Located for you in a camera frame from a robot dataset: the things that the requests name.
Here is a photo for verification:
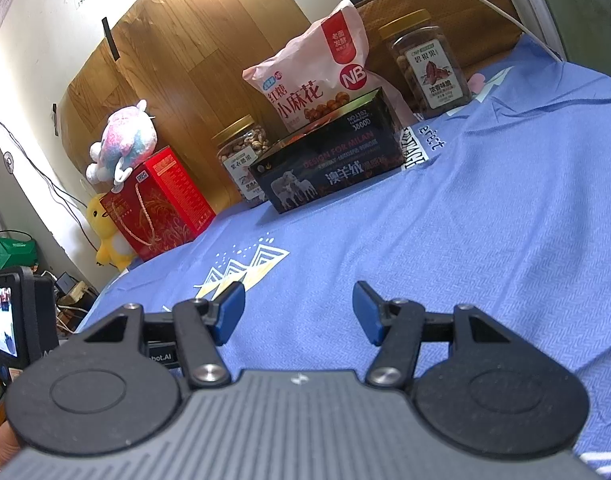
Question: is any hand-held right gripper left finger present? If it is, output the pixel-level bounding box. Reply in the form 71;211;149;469
83;281;247;391

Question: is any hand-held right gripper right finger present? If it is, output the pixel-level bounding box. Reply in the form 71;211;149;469
352;281;519;390

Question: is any black printed cardboard box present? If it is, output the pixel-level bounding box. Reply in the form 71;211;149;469
248;86;407;215

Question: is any person's left forearm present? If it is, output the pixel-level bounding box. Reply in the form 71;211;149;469
0;424;22;472

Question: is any grey small box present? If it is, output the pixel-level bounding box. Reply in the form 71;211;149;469
56;272;87;297

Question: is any green bag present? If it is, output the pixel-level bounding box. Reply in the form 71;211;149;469
0;237;39;274

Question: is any yellow plush toy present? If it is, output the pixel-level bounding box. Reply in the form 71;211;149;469
87;192;136;270

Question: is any red gift box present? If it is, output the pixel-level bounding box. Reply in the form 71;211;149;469
100;146;217;263

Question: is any blue bedsheet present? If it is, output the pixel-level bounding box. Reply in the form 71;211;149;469
74;35;611;480

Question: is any gold-lid peanut jar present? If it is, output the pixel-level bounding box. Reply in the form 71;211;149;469
210;115;275;206

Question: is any pink plush toy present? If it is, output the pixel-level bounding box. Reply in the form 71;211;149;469
86;100;159;194

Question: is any yellow-lid jar with dark label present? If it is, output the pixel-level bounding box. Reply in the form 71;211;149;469
378;8;473;119

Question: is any pink snack bag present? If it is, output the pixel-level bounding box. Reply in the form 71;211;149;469
242;0;416;134

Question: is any wooden headboard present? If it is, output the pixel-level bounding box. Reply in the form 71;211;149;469
56;0;523;213

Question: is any black tape strip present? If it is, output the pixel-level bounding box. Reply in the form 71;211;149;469
101;17;122;61

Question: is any black wall cable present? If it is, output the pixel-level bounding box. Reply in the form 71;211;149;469
0;107;92;213

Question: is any white cable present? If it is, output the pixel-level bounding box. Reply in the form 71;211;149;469
419;0;567;62

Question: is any white window frame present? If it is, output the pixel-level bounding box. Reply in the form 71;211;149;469
495;0;611;86

